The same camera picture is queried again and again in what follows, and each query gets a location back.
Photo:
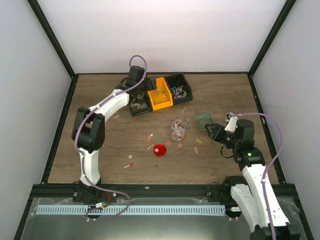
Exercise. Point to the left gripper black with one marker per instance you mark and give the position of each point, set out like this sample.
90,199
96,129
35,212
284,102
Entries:
148,87

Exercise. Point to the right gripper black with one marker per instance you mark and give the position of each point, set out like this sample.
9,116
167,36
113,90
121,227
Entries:
215,129

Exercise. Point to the green slotted plastic scoop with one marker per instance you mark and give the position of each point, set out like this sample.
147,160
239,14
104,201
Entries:
203,119

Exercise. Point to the black bin with popsicle candies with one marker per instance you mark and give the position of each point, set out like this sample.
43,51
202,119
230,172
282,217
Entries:
139,102

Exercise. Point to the orange bin with gummies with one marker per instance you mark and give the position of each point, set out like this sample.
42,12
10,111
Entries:
160,97

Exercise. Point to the clear plastic jar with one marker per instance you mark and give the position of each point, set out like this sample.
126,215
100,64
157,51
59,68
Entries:
177,130

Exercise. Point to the black bin with lollipops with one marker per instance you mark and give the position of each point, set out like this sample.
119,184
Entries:
179,88

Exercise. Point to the red round lid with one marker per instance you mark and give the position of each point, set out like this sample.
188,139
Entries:
162,150

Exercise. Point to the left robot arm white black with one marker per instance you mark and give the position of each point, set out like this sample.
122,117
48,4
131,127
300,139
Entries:
88,131

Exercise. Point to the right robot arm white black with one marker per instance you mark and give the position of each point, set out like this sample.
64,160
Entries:
252,191

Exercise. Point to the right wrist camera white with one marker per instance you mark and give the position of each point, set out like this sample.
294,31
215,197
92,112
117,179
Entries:
231,121

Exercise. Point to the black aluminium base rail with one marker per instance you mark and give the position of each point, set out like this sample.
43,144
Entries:
214,193

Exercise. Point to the light blue slotted cable duct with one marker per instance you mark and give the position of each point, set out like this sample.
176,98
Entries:
134,210

